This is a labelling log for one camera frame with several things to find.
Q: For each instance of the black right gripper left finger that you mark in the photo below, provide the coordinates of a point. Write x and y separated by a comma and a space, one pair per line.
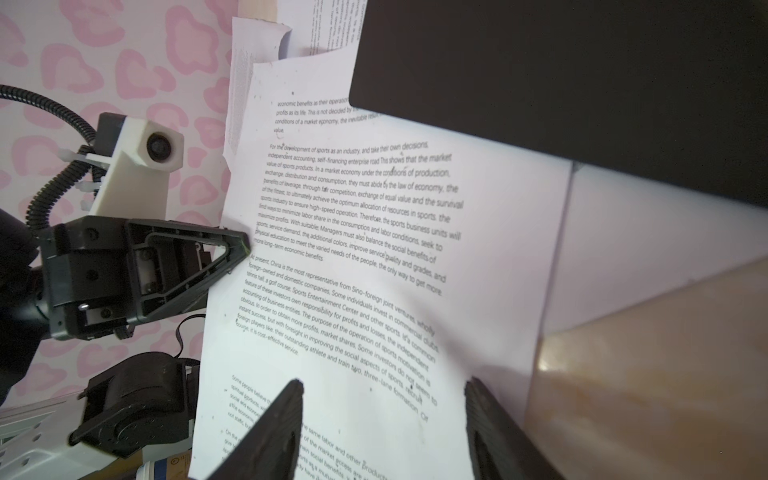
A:
270, 449

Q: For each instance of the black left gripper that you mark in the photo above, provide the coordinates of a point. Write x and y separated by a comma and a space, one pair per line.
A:
107, 276

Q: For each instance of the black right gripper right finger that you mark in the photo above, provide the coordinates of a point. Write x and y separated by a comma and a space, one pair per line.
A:
499, 449

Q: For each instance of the printed paper sheet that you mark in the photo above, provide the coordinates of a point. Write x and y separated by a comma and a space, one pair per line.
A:
391, 262
319, 26
253, 41
625, 240

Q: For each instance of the teal folder with black inside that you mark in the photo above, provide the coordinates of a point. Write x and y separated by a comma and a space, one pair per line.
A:
671, 91

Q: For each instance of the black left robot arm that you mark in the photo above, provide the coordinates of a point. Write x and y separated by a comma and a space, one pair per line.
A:
23, 315

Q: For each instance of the printed paper sheet back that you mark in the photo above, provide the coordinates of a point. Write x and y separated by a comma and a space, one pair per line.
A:
319, 26

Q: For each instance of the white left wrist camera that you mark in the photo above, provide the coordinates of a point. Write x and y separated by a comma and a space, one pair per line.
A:
138, 156

